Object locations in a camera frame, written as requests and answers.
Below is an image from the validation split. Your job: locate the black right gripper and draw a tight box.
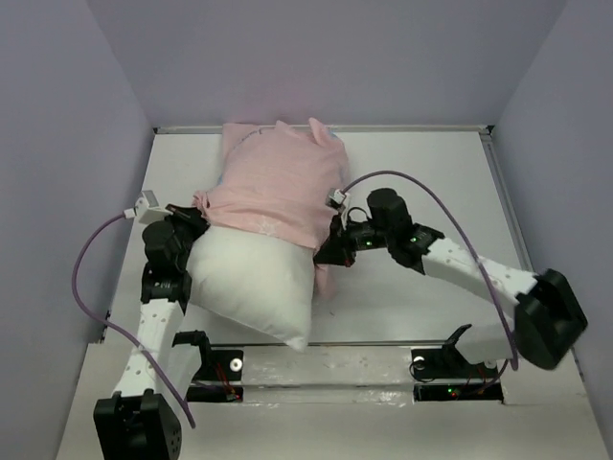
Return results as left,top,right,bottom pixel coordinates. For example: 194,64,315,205
312,211,391,266

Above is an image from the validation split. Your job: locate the white pillow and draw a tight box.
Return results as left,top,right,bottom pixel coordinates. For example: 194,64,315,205
187,226,315,352

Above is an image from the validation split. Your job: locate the pink printed pillowcase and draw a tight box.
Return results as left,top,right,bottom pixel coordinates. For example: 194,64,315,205
192,117,351,301

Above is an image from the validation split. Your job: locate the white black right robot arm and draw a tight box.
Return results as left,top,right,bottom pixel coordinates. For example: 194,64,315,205
314,188,588,376

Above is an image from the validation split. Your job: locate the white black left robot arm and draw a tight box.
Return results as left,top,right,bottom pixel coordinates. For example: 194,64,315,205
93,204,212,459

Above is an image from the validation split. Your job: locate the white foam front board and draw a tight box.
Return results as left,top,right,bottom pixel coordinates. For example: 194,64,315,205
52,338,604,460

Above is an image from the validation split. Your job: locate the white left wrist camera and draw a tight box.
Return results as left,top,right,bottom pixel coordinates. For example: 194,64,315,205
123,190,169,225

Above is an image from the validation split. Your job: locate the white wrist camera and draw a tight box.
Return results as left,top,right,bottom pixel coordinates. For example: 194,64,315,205
123,190,169,225
326,189,351,214

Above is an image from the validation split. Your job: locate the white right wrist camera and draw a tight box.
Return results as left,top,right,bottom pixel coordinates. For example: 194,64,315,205
326,189,351,214

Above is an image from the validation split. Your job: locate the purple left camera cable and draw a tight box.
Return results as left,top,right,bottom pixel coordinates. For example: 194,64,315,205
71,213,197,430

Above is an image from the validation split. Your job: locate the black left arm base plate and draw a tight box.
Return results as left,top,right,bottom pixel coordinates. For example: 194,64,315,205
187,348,244,403

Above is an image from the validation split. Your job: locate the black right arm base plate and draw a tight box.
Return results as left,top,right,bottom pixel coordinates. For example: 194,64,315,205
409,347,504,403

